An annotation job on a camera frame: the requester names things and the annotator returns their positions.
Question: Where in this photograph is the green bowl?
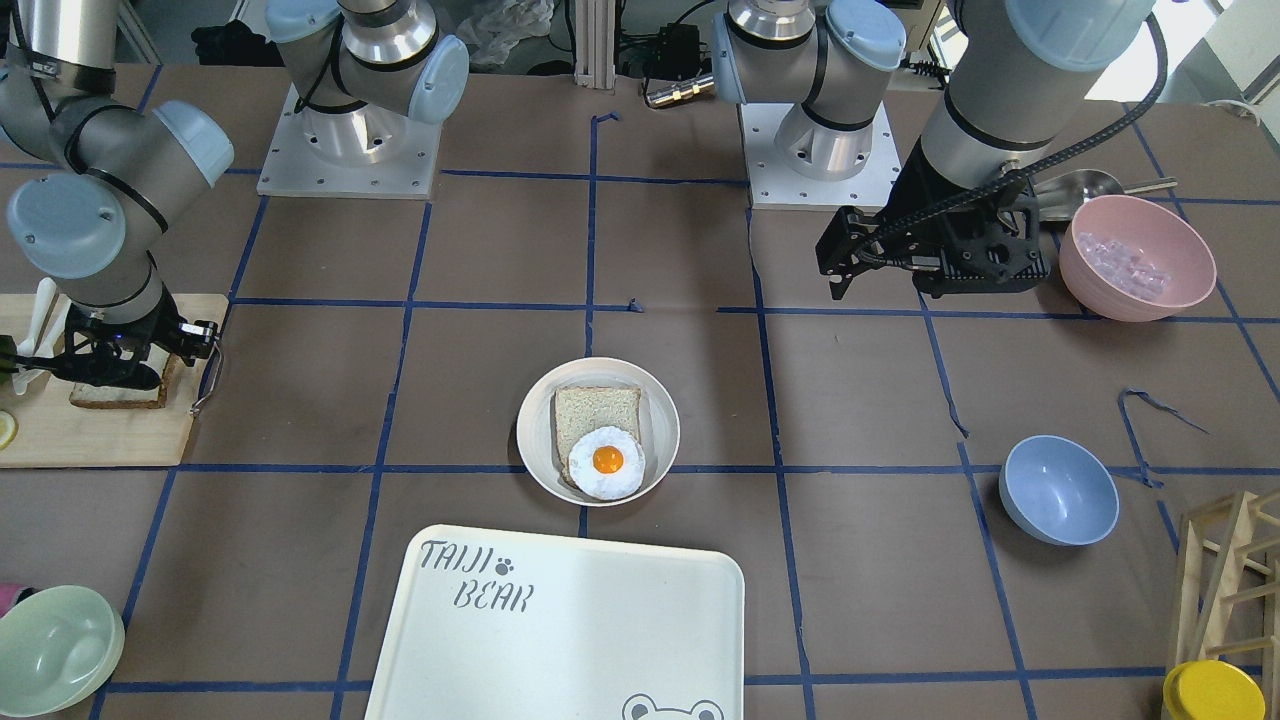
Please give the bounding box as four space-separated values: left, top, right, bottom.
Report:
1 585 125 717

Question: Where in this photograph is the blue bowl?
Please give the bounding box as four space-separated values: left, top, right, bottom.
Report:
998 436 1120 547

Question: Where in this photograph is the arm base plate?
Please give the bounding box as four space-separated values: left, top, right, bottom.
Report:
739 102 901 213
257 88 442 201

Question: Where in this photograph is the metal ladle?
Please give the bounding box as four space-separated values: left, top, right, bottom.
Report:
1033 169 1179 223

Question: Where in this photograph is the white round plate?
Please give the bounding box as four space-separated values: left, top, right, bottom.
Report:
515 357 681 509

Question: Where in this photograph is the wooden cutting board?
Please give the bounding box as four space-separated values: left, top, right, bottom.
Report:
0 293 230 469

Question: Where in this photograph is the pink cup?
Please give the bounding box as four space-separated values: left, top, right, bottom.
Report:
0 583 37 618

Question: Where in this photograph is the black braided cable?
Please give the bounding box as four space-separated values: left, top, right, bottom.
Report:
868 12 1169 266

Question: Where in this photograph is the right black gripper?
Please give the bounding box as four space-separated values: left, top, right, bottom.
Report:
40 300 219 389

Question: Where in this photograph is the wooden rack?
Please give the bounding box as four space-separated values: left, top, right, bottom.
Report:
1167 491 1279 702

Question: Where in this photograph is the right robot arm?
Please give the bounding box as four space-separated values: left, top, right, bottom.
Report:
3 1 470 391

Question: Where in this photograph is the pink bowl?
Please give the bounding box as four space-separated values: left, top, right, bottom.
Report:
1059 195 1217 322

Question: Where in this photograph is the lemon slice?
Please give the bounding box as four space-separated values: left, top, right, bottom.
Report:
0 410 19 450

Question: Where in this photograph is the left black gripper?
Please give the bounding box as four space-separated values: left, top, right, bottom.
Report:
815 179 1050 301

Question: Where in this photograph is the white bear tray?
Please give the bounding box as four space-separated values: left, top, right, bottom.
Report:
365 524 745 719

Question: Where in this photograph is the fried egg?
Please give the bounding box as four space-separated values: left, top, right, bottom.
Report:
567 427 646 501

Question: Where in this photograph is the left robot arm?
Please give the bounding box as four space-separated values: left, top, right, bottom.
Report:
713 1 1170 300

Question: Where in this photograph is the bread slice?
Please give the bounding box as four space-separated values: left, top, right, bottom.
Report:
69 348 180 410
552 387 643 492

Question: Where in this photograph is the white plastic spoon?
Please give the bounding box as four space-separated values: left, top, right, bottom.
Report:
12 277 58 396

